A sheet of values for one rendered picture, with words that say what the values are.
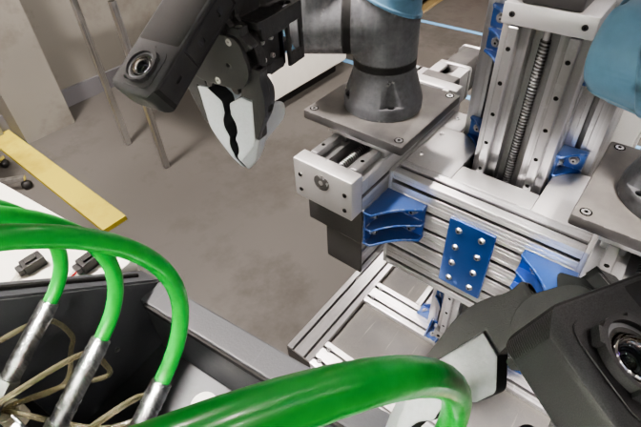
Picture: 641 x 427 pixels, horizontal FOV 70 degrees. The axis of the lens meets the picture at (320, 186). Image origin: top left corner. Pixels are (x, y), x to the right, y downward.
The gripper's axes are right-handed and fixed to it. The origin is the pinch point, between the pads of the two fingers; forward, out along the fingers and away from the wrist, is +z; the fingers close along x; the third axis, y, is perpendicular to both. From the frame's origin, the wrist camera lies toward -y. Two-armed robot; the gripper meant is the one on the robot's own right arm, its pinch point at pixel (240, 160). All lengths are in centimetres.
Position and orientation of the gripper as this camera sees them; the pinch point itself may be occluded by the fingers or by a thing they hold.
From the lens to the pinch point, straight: 45.7
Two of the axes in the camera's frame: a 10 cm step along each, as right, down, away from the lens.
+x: -8.5, -3.2, 4.3
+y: 5.3, -5.7, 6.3
